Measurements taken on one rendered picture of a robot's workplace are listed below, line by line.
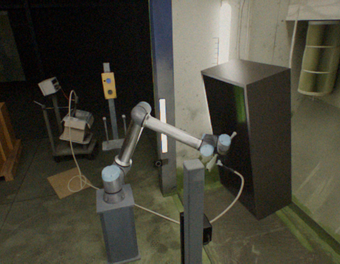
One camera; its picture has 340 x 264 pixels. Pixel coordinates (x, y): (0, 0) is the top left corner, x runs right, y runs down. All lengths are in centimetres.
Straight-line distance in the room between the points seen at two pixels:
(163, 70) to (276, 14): 133
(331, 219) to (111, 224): 202
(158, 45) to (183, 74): 38
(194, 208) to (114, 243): 172
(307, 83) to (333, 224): 140
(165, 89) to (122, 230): 141
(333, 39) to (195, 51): 130
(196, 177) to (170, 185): 245
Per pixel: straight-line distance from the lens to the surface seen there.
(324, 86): 303
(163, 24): 257
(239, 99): 242
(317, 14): 287
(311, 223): 302
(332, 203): 294
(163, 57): 258
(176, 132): 180
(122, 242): 245
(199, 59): 270
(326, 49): 294
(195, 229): 84
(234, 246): 268
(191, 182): 72
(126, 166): 222
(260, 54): 304
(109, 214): 222
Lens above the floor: 201
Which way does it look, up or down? 24 degrees down
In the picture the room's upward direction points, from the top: 2 degrees counter-clockwise
